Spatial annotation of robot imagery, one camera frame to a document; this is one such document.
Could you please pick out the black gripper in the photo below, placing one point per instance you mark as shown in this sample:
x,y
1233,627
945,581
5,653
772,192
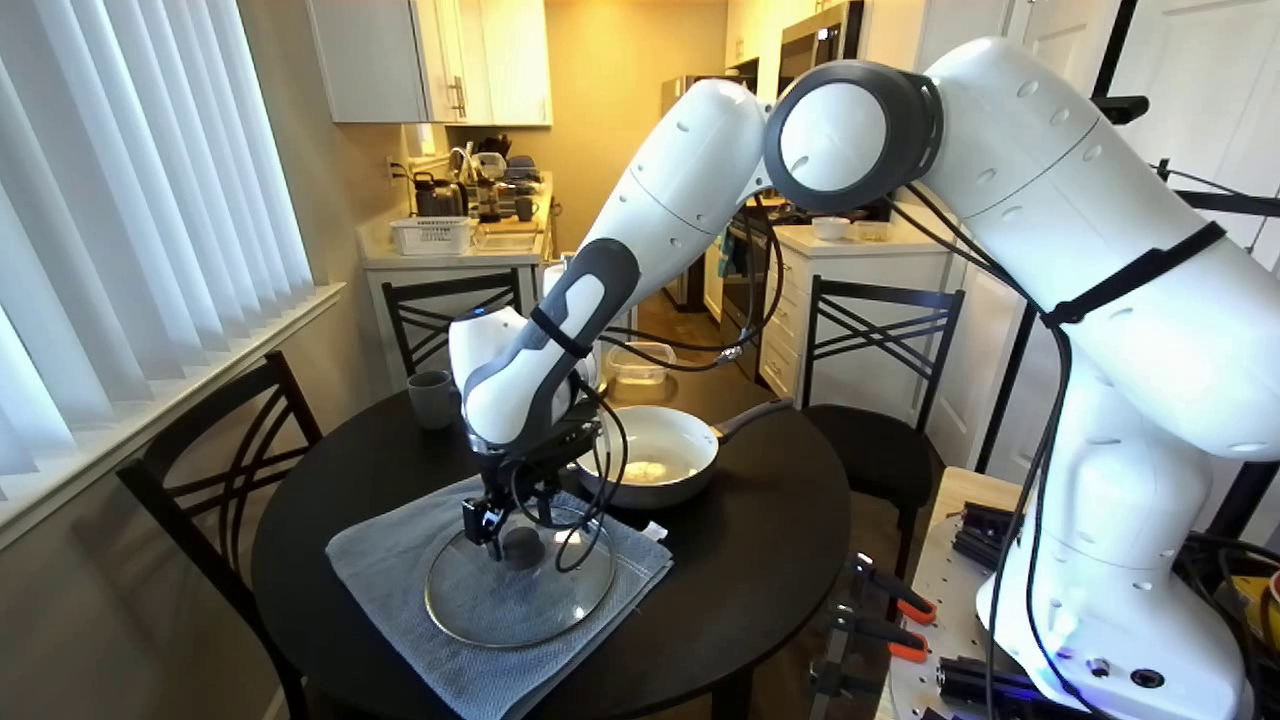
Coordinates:
x,y
513,482

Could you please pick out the clear glass lid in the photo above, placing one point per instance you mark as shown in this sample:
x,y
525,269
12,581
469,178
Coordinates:
x,y
513,605

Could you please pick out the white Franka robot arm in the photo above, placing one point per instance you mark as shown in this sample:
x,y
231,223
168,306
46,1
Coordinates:
x,y
1135,361

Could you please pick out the gray pan with cream interior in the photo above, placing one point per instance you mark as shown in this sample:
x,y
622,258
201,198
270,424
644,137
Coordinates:
x,y
665,462

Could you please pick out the blue-gray dish towel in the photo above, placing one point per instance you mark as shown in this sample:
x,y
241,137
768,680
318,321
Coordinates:
x,y
402,587

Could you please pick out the gray mug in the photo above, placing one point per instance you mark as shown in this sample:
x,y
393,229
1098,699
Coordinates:
x,y
431,402

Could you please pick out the clear tub on counter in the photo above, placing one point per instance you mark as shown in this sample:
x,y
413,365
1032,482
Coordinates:
x,y
431,233

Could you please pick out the black orange-tipped clamp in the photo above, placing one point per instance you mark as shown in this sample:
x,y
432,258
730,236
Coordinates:
x,y
885,587
873,642

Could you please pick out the gray robot mounting platform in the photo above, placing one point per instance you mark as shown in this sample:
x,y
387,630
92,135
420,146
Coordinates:
x,y
932,562

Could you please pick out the white vertical window blinds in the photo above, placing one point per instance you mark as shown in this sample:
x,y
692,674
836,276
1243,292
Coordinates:
x,y
146,215

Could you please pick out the white kitchen cabinets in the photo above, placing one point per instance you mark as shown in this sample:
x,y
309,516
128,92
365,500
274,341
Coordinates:
x,y
424,63

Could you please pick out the black adapter block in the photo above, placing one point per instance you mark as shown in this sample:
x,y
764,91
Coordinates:
x,y
986,532

